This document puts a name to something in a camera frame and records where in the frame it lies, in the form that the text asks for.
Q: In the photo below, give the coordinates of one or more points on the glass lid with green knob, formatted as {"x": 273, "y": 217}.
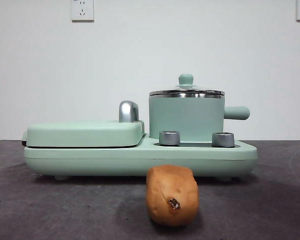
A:
{"x": 186, "y": 79}

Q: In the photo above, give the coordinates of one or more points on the brown potato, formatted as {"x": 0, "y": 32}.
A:
{"x": 172, "y": 190}

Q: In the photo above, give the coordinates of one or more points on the silver control knob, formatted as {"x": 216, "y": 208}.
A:
{"x": 223, "y": 139}
{"x": 169, "y": 138}

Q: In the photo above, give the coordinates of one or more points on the mint green breakfast machine base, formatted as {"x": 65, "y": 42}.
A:
{"x": 140, "y": 162}

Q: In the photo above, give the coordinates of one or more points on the mint green griddle cover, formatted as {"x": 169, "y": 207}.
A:
{"x": 85, "y": 133}

